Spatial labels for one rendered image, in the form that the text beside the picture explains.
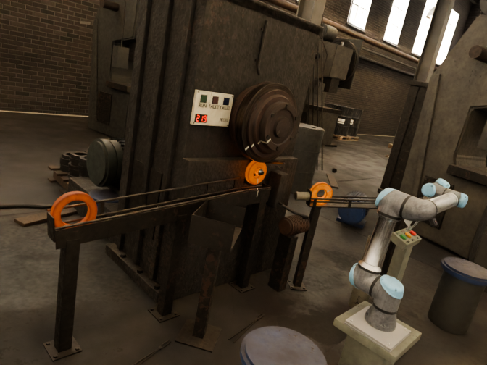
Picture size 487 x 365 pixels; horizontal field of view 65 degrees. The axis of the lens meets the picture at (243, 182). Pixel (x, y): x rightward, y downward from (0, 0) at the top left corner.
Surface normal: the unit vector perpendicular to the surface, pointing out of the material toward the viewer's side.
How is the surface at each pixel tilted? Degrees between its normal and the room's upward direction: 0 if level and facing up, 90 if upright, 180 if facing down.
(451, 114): 90
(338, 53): 92
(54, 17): 90
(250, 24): 90
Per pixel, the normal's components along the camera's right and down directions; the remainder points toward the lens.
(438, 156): -0.85, -0.02
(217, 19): 0.68, 0.32
